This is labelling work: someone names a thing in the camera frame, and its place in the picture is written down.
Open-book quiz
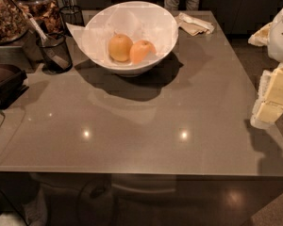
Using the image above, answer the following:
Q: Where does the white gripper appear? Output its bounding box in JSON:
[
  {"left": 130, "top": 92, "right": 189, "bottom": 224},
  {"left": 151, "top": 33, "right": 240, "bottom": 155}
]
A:
[{"left": 248, "top": 8, "right": 283, "bottom": 129}]

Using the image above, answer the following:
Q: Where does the white paper bowl liner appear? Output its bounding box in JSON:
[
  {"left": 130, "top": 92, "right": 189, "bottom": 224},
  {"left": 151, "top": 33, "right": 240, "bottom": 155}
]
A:
[{"left": 65, "top": 7, "right": 179, "bottom": 68}]

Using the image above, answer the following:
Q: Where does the white ceramic bowl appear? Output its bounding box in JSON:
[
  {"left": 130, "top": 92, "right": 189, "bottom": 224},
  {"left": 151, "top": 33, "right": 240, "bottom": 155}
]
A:
[{"left": 80, "top": 0, "right": 179, "bottom": 77}]

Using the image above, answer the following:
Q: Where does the folded beige napkin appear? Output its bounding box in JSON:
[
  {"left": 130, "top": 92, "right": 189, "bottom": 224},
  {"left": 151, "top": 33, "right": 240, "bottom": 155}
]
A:
[{"left": 175, "top": 12, "right": 215, "bottom": 36}]

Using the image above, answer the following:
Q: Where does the round orange fruit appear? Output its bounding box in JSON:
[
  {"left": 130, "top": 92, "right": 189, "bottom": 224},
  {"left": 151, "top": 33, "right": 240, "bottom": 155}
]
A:
[{"left": 108, "top": 34, "right": 133, "bottom": 62}]

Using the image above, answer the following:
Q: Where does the black mesh cup rear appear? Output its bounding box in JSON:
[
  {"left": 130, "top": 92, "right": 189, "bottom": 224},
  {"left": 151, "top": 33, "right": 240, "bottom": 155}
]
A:
[{"left": 59, "top": 5, "right": 84, "bottom": 35}]

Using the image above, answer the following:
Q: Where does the black mesh cup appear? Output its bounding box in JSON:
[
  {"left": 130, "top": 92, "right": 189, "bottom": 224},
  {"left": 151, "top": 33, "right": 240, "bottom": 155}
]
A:
[
  {"left": 59, "top": 5, "right": 84, "bottom": 35},
  {"left": 37, "top": 33, "right": 73, "bottom": 73}
]

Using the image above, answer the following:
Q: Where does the black mesh cup front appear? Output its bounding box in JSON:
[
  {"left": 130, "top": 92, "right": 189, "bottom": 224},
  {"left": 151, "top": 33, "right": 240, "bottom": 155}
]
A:
[{"left": 37, "top": 33, "right": 73, "bottom": 73}]

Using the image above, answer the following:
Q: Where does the silver serving spoon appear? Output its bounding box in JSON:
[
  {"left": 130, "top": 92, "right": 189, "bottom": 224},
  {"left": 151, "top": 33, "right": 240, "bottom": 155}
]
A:
[{"left": 26, "top": 14, "right": 69, "bottom": 73}]

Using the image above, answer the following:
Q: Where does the glass jar of snacks right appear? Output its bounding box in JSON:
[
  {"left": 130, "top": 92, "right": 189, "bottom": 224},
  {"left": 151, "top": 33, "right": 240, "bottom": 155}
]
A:
[{"left": 16, "top": 0, "right": 63, "bottom": 33}]

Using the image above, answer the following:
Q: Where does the glass jar of snacks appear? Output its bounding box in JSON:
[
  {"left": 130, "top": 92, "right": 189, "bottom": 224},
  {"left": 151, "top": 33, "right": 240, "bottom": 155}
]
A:
[
  {"left": 0, "top": 0, "right": 28, "bottom": 45},
  {"left": 16, "top": 0, "right": 63, "bottom": 33}
]

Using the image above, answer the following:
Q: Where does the dark brown tray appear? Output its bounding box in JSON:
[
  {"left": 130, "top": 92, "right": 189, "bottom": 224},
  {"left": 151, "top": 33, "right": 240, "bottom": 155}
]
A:
[{"left": 0, "top": 64, "right": 27, "bottom": 109}]

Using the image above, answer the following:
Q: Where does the glass jar of snacks left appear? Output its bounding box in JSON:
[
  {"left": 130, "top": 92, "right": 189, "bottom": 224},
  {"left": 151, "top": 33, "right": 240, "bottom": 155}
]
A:
[{"left": 0, "top": 0, "right": 28, "bottom": 45}]

